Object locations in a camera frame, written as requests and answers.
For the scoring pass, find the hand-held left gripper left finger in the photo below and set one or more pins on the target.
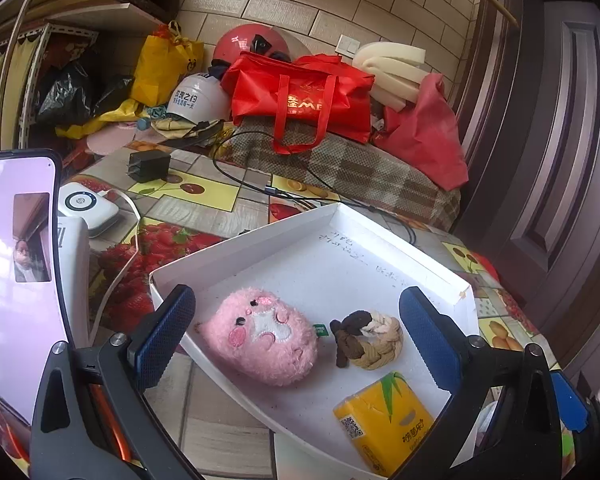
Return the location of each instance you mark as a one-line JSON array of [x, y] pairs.
[[162, 340]]

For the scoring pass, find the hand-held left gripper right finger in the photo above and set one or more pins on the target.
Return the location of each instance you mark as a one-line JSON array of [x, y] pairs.
[[425, 340]]

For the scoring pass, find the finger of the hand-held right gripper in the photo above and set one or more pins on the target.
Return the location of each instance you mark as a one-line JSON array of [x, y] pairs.
[[570, 405]]

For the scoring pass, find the yellow tissue pack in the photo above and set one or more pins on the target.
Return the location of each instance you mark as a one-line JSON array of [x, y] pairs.
[[380, 420]]

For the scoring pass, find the pink plush toy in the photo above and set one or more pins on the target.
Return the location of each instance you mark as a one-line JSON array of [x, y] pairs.
[[260, 340]]

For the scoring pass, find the white cardboard tray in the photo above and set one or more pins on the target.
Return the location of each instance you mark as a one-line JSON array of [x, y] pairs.
[[330, 270]]

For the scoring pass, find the red printed bag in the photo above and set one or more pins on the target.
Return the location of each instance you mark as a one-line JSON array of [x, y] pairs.
[[487, 266]]

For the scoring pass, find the white plastic case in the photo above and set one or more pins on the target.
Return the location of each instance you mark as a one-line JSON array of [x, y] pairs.
[[72, 270]]

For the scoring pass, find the fruit print tablecloth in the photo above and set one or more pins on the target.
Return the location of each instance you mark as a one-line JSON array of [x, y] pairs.
[[205, 200]]

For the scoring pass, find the white portable charger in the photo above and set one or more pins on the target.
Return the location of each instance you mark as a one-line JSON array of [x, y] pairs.
[[87, 205]]

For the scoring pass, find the smartphone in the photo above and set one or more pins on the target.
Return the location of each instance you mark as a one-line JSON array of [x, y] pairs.
[[5, 310]]

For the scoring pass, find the black power adapter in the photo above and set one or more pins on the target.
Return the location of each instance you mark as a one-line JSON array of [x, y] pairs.
[[150, 166]]

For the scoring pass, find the plaid cushion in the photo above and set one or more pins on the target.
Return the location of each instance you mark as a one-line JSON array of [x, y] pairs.
[[360, 165]]

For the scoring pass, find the red non-woven bag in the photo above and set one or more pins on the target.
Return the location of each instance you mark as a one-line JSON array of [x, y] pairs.
[[425, 135]]

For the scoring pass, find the dark brown door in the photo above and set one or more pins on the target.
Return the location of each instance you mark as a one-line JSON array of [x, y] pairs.
[[555, 160]]

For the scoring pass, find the yellow cloth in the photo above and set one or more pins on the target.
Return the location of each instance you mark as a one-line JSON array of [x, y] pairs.
[[110, 117]]

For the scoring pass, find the white helmet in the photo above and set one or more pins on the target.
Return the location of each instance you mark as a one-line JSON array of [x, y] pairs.
[[200, 97]]

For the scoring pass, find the black plastic bag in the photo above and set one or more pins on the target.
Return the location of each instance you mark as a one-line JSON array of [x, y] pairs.
[[65, 90]]

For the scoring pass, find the yellow shopping bag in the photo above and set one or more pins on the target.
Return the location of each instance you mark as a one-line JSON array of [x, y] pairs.
[[160, 65]]

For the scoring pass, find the red tote bag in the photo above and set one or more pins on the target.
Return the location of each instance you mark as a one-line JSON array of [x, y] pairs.
[[305, 90]]

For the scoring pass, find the white foam pads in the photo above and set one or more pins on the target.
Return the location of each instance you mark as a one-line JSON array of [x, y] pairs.
[[385, 60]]

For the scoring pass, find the red helmet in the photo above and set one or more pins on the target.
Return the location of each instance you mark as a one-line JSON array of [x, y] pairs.
[[240, 42]]

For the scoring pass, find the wooden shelf rack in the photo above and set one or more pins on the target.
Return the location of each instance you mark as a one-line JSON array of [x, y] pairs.
[[80, 15]]

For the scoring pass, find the metal pipe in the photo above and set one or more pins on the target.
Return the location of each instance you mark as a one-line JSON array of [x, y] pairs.
[[17, 25]]

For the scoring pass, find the white wall switch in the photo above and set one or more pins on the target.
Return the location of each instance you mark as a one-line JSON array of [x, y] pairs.
[[349, 45]]

